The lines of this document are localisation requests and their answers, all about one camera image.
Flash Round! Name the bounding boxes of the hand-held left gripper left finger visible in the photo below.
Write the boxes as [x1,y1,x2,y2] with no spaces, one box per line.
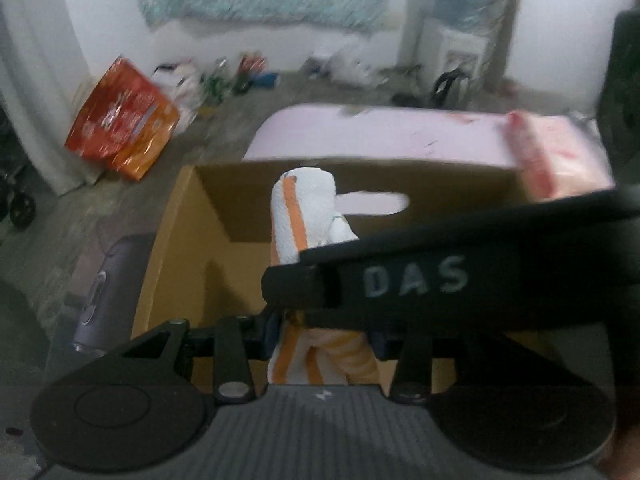
[102,311,279,404]

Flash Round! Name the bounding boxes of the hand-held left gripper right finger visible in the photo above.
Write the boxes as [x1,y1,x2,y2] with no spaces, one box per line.
[373,331,549,404]

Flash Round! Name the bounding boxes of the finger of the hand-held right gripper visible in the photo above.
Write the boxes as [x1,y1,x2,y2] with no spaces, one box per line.
[262,244,352,312]

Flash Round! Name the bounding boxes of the white orange striped towel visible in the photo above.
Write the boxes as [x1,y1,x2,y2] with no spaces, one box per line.
[267,166,381,386]

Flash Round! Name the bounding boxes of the brown cardboard box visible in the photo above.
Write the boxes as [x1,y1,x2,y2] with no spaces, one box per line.
[131,161,532,396]

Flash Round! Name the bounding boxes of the pink white tissue packet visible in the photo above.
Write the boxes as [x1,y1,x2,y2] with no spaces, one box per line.
[505,111,617,202]

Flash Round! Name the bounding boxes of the purple grey suitcase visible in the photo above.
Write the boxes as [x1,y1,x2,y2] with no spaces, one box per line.
[73,233,159,359]

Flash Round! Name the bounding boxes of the bed with pink sheet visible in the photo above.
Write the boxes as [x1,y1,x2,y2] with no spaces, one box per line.
[242,103,522,169]

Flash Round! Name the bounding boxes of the green bottles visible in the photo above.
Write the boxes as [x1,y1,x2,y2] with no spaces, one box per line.
[200,59,237,107]

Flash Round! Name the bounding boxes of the red drink cans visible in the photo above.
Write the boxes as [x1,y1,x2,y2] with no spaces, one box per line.
[235,51,269,94]

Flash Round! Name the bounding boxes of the crumpled white bag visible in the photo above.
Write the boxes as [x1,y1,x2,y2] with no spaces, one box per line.
[151,59,207,127]

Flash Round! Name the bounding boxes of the white plastic bag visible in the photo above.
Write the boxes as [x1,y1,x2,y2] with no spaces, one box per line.
[307,41,382,87]

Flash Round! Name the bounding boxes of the white water dispenser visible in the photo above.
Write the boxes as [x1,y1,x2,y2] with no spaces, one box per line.
[399,0,527,97]

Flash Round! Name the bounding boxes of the red orange plastic bag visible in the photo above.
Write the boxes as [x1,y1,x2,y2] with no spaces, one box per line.
[64,56,181,181]

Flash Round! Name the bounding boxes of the black stroller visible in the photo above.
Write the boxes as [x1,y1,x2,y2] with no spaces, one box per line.
[0,105,37,231]

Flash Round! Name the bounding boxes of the white curtain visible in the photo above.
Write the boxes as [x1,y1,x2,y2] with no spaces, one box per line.
[0,0,102,197]

